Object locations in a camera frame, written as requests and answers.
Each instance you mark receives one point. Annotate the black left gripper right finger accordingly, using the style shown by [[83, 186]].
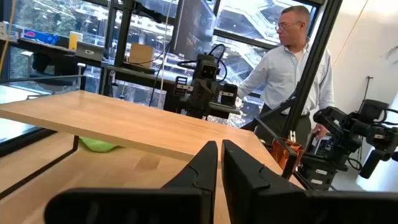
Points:
[[248, 199]]

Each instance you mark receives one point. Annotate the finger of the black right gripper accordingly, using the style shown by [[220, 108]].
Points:
[[197, 102], [211, 102]]

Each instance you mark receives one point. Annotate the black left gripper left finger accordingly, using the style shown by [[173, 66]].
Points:
[[174, 205]]

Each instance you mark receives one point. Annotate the orange faceted plastic tumbler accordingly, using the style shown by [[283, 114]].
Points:
[[281, 154]]

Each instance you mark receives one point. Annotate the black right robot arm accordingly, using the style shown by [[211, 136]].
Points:
[[227, 111]]

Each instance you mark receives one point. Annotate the black unused robot arm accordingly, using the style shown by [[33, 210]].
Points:
[[354, 130]]

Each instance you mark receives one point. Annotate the person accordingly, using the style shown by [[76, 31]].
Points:
[[286, 74]]

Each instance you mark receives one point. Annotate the black desk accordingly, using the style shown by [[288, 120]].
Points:
[[136, 76]]

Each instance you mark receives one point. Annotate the cardboard box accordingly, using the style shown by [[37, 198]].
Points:
[[141, 54]]

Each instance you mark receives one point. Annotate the dark monitor screen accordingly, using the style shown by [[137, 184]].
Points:
[[192, 28]]

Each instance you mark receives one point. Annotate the black equipment box white labels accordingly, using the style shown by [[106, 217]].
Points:
[[323, 172]]

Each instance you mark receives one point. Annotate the person's glasses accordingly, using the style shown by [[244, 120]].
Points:
[[287, 25]]

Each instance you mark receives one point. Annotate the green microfibre cloth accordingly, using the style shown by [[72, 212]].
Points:
[[98, 144]]

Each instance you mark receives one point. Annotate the person's hand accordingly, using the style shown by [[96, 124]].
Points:
[[320, 132]]

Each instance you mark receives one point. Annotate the black monitor pole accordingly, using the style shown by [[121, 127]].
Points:
[[126, 34]]

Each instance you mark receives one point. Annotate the grey device box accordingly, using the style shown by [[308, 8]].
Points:
[[89, 51]]

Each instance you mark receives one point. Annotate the yellow cup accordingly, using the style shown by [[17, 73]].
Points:
[[74, 40]]

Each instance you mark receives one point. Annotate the blue box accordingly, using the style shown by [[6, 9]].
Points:
[[42, 36]]

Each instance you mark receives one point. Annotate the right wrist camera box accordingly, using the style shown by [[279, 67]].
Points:
[[207, 70]]

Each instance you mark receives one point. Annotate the black aluminium table frame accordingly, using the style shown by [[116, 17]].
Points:
[[311, 62]]

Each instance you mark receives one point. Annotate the thin black wall stand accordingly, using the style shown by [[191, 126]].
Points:
[[367, 87]]

